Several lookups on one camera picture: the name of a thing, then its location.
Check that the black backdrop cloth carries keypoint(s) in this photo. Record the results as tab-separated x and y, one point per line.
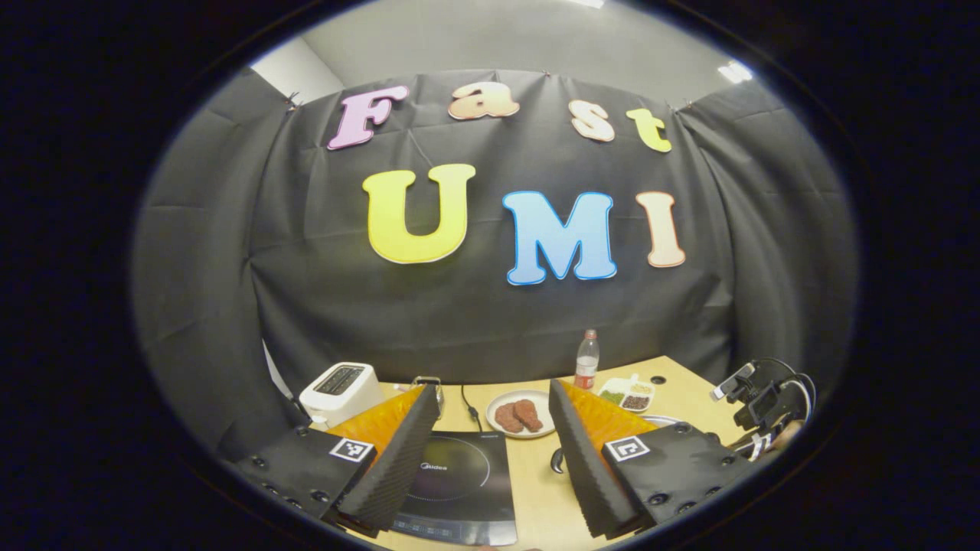
475	321

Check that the red meat slice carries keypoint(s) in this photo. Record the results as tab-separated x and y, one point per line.
528	414
507	418

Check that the round white plate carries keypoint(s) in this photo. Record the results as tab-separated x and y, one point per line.
547	409

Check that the pile of pale yellow beans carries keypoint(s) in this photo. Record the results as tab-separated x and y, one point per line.
641	388

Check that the pile of dark red beans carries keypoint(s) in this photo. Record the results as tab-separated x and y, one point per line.
636	402

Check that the clear plastic water bottle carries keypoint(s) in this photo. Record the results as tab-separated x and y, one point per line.
586	363

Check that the small ceiling light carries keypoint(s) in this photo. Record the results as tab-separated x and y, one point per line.
736	72

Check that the large ceiling light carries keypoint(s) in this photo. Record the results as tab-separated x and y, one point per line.
588	3

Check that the pile of green beans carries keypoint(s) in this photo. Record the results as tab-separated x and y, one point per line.
610	397

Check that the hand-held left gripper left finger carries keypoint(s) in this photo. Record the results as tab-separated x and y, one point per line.
390	474

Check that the black induction cooktop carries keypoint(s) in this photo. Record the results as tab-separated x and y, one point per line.
467	490

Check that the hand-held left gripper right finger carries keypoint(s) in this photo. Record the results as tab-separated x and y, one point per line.
586	474

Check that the white divided dish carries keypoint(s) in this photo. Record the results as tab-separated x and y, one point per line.
624	389

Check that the white toaster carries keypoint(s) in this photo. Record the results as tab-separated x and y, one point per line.
337	390

